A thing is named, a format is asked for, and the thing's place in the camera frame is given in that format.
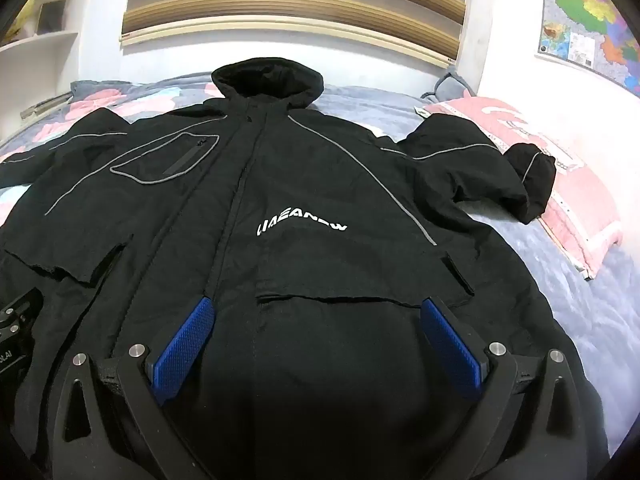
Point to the yellow book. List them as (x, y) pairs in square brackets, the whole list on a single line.
[(20, 20)]

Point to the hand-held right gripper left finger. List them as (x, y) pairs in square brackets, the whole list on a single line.
[(181, 352)]

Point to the pink pillow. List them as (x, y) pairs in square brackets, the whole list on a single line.
[(575, 185)]

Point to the colourful wall map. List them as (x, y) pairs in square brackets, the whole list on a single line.
[(585, 15)]

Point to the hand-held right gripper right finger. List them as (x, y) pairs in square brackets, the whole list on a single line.
[(452, 352)]

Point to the beige window blind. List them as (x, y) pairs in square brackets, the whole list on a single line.
[(300, 0)]

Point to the black hooded jacket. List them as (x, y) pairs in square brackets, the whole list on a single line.
[(310, 185)]

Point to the white bookshelf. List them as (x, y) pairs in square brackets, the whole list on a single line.
[(55, 45)]

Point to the grey pillow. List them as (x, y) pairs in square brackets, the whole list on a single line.
[(452, 85)]

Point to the floral grey blanket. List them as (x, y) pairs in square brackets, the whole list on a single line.
[(360, 107)]

